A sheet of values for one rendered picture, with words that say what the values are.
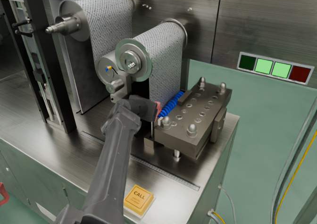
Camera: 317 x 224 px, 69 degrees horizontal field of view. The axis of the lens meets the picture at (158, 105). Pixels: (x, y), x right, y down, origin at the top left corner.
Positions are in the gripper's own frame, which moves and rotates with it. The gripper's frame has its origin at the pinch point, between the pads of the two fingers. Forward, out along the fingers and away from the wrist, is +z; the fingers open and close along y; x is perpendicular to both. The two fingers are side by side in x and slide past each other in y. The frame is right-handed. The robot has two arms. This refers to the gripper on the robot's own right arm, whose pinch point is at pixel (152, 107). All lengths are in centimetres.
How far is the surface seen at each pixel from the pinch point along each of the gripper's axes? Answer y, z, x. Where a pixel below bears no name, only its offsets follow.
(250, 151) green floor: 34, 150, -35
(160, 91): 0.4, 2.3, 6.2
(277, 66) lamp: 34.9, 19.1, 25.9
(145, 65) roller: -1.0, -11.2, 13.8
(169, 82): 0.5, 7.9, 10.1
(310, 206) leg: 73, 76, -37
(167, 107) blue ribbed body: 2.8, 7.2, 0.6
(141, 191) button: 9.3, -12.0, -24.6
